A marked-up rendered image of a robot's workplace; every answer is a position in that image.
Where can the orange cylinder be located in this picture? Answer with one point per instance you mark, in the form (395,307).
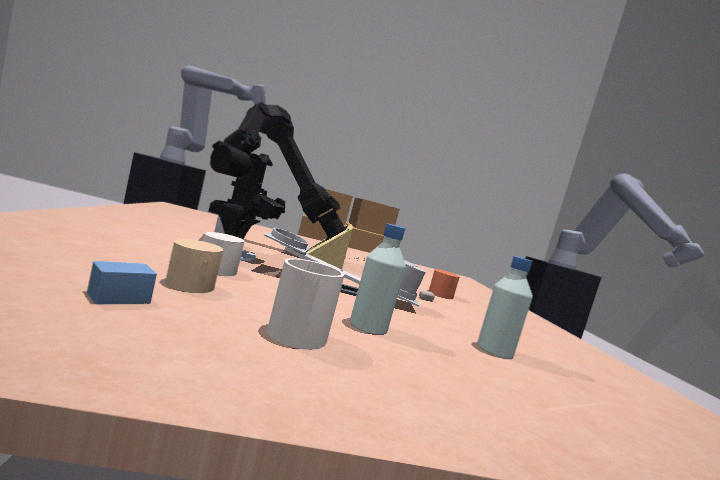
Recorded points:
(444,284)

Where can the blue rectangular block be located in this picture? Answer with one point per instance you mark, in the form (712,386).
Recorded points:
(121,283)

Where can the tan cylinder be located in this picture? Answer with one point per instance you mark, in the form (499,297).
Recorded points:
(193,266)

